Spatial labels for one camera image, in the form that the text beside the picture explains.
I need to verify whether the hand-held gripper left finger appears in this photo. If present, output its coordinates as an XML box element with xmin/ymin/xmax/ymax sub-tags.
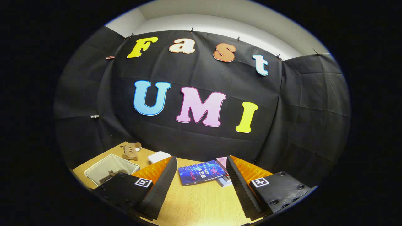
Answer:
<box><xmin>93</xmin><ymin>156</ymin><xmax>178</xmax><ymax>221</ymax></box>

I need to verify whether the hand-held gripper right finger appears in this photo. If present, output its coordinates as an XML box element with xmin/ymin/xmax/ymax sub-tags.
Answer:
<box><xmin>226</xmin><ymin>156</ymin><xmax>318</xmax><ymax>221</ymax></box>

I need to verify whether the grey fabric storage box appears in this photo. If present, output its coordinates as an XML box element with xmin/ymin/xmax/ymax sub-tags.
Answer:
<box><xmin>84</xmin><ymin>153</ymin><xmax>140</xmax><ymax>187</ymax></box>

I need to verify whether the light blue book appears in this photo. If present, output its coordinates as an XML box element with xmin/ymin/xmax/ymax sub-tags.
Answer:
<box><xmin>216</xmin><ymin>177</ymin><xmax>233</xmax><ymax>188</ymax></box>

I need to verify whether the white plush toy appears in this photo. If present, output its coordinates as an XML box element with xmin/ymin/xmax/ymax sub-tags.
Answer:
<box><xmin>148</xmin><ymin>151</ymin><xmax>173</xmax><ymax>165</ymax></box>

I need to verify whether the pink cover book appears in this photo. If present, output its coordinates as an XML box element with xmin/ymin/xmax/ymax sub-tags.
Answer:
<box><xmin>215</xmin><ymin>156</ymin><xmax>229</xmax><ymax>177</ymax></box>

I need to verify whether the dark blue book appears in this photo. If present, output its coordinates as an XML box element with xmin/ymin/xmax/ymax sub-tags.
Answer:
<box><xmin>177</xmin><ymin>159</ymin><xmax>227</xmax><ymax>187</ymax></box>

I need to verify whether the brown plush toy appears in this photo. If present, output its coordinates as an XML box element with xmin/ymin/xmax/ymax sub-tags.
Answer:
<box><xmin>120</xmin><ymin>142</ymin><xmax>143</xmax><ymax>162</ymax></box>

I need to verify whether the black backdrop cloth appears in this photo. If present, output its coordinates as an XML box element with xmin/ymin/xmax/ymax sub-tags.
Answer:
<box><xmin>53</xmin><ymin>26</ymin><xmax>351</xmax><ymax>190</ymax></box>

